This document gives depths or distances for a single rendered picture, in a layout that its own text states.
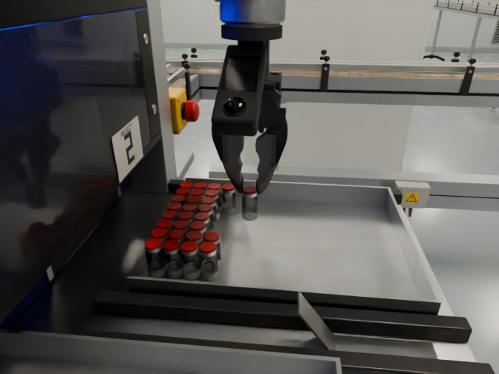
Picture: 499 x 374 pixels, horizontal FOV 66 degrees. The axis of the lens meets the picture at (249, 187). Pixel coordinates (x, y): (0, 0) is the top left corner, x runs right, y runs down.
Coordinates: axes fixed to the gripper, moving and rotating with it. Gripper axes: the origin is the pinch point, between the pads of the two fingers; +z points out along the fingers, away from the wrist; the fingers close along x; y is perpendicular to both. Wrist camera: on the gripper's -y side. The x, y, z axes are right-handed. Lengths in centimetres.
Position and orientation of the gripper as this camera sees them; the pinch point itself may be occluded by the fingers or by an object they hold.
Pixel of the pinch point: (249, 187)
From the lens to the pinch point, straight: 52.1
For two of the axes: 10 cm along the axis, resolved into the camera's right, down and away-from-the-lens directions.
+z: 0.0, 8.8, 4.7
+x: -9.9, -0.5, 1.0
